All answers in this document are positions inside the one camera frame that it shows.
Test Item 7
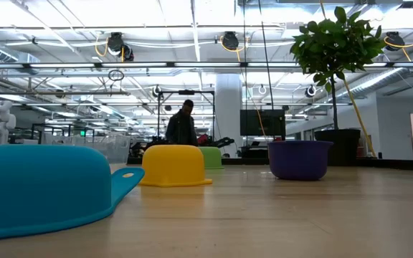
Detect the green measuring cup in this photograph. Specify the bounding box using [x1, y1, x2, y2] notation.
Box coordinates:
[198, 146, 225, 171]

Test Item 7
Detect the yellow measuring cup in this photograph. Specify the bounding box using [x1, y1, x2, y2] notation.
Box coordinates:
[138, 144, 214, 188]

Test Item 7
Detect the purple measuring cup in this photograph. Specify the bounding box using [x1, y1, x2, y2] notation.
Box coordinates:
[267, 140, 335, 181]

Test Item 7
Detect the blue measuring cup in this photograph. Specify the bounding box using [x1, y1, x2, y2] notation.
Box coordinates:
[0, 144, 146, 244]

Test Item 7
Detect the clear plastic basket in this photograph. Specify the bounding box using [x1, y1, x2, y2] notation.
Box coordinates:
[44, 133, 132, 166]

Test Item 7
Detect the person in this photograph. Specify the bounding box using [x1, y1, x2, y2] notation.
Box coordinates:
[165, 99, 199, 147]

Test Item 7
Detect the black plant pot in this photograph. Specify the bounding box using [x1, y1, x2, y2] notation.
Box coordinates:
[313, 128, 362, 167]

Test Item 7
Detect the green leafy potted plant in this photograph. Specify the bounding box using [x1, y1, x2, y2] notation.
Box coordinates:
[289, 6, 388, 130]

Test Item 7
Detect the white robot figure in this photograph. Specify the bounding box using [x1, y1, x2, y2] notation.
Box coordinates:
[0, 100, 17, 145]

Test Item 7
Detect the black wall screen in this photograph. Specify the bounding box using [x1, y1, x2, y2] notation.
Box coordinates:
[239, 108, 287, 138]

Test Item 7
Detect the black ceiling cable reel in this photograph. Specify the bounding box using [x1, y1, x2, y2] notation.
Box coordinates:
[105, 32, 136, 63]
[385, 31, 406, 52]
[220, 31, 240, 52]

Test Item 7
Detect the black hanging cable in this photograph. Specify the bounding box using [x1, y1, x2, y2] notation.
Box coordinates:
[257, 0, 275, 111]

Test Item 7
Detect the black aluminium rig frame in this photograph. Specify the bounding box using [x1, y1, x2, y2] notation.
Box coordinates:
[126, 156, 413, 172]

